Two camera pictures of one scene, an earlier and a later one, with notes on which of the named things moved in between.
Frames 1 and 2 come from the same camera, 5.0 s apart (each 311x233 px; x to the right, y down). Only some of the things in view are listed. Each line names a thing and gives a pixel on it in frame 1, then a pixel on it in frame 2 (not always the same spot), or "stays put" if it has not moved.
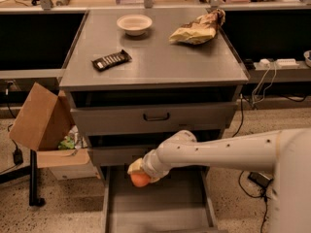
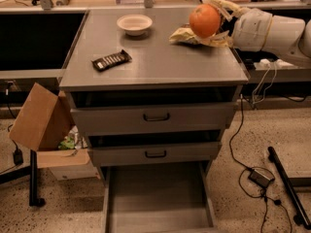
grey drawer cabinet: (136, 77) stays put
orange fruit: (140, 180) → (204, 20)
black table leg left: (32, 170) stays put
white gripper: (148, 164) → (252, 27)
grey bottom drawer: (181, 201) stays put
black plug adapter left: (17, 156) stays put
